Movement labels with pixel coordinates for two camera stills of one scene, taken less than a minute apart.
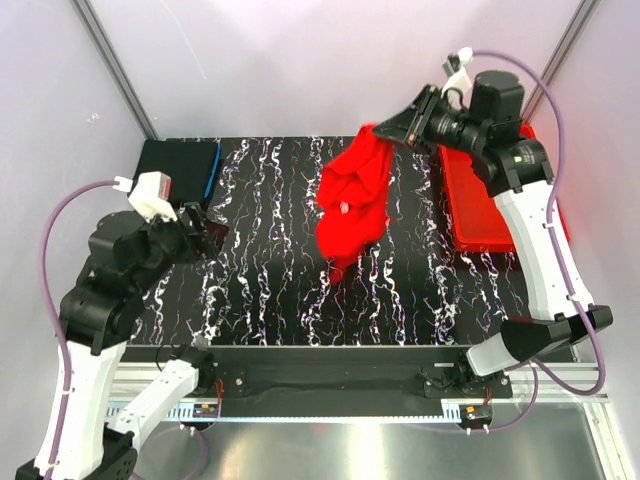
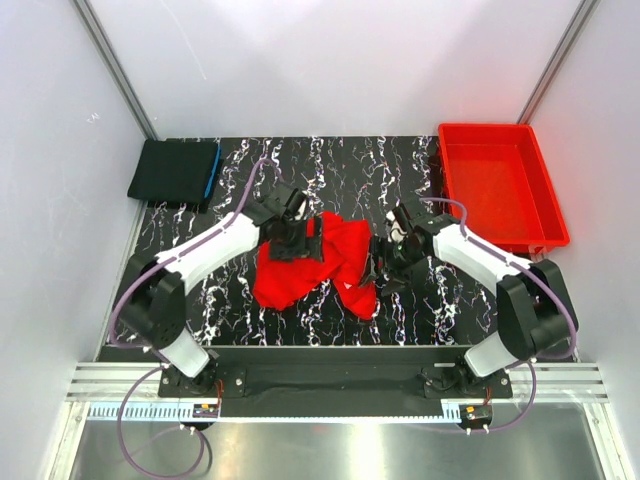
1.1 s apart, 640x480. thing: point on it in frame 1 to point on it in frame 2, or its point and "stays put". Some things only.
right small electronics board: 476,413 stays put
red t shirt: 353,198 to 345,260
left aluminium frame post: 146,125 stays put
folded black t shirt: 187,161 stays put
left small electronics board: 205,411 stays put
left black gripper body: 189,245 to 296,231
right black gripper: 410,125 to 400,280
